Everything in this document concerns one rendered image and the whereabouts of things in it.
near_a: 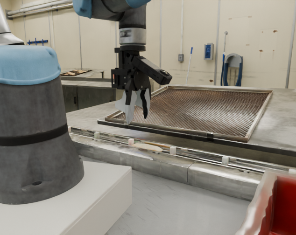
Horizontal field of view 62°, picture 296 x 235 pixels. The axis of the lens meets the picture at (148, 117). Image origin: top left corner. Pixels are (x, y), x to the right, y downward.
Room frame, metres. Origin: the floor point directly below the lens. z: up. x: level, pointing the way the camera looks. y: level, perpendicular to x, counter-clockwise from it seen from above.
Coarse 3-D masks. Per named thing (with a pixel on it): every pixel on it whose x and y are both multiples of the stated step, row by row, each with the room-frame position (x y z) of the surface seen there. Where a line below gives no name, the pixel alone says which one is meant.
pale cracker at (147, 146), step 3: (135, 144) 0.70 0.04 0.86; (138, 144) 0.69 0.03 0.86; (141, 144) 0.69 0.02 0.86; (144, 144) 0.69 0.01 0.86; (147, 144) 0.69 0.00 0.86; (141, 147) 0.67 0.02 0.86; (144, 147) 0.67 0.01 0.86; (147, 147) 0.66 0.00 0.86; (150, 147) 0.66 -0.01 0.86; (153, 147) 0.66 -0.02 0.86; (156, 147) 0.66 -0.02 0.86; (159, 147) 0.67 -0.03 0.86; (153, 150) 0.65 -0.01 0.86; (156, 150) 0.65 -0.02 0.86; (159, 150) 0.65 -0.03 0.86
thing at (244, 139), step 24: (168, 96) 1.14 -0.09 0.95; (216, 96) 1.07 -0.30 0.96; (240, 96) 1.04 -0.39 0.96; (264, 96) 1.00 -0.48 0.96; (120, 120) 0.85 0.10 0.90; (144, 120) 0.85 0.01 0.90; (168, 120) 0.84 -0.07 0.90; (192, 120) 0.81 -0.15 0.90; (216, 120) 0.79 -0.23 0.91; (240, 120) 0.77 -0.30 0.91
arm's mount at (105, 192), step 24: (96, 168) 0.44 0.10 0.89; (120, 168) 0.43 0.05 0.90; (72, 192) 0.35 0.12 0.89; (96, 192) 0.35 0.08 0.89; (120, 192) 0.40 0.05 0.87; (0, 216) 0.30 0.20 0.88; (24, 216) 0.30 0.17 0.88; (48, 216) 0.29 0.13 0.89; (72, 216) 0.29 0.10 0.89; (96, 216) 0.33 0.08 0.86
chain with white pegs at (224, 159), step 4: (68, 128) 0.85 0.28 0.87; (96, 132) 0.78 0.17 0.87; (96, 136) 0.78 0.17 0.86; (128, 140) 0.71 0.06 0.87; (132, 140) 0.70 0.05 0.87; (128, 144) 0.71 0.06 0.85; (132, 144) 0.70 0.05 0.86; (172, 148) 0.63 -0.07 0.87; (172, 152) 0.63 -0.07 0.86; (224, 156) 0.56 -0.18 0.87; (224, 160) 0.55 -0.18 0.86; (224, 164) 0.55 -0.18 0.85; (292, 172) 0.48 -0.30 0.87
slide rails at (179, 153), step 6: (72, 132) 0.86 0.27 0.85; (78, 132) 0.86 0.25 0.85; (84, 132) 0.86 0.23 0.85; (102, 138) 0.78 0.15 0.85; (108, 138) 0.78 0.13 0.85; (114, 138) 0.78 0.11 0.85; (126, 144) 0.73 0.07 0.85; (162, 150) 0.67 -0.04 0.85; (168, 150) 0.67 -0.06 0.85; (186, 156) 0.62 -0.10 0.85; (192, 156) 0.62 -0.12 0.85; (198, 156) 0.62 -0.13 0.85; (216, 162) 0.58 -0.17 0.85; (228, 162) 0.57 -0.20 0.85; (246, 168) 0.54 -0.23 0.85; (252, 168) 0.54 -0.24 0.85; (258, 168) 0.54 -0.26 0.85; (264, 168) 0.54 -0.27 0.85
